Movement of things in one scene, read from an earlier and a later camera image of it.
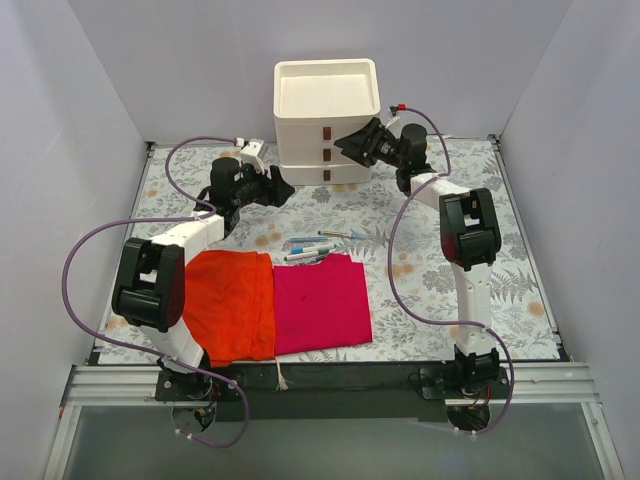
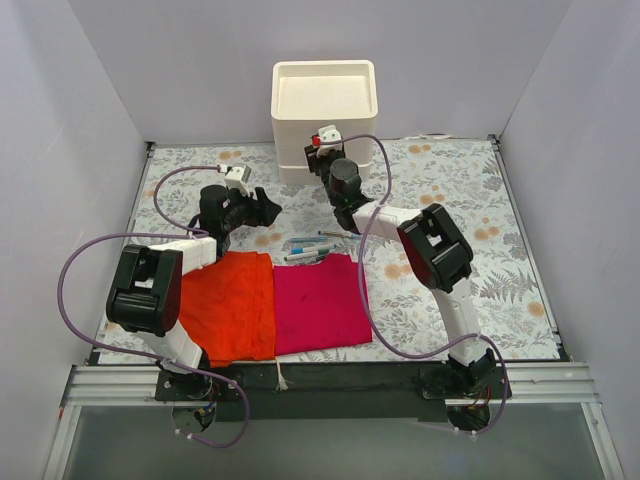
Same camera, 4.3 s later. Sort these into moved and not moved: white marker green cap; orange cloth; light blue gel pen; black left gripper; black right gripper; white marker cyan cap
Moved: black right gripper; black left gripper
Not moved: orange cloth; light blue gel pen; white marker green cap; white marker cyan cap
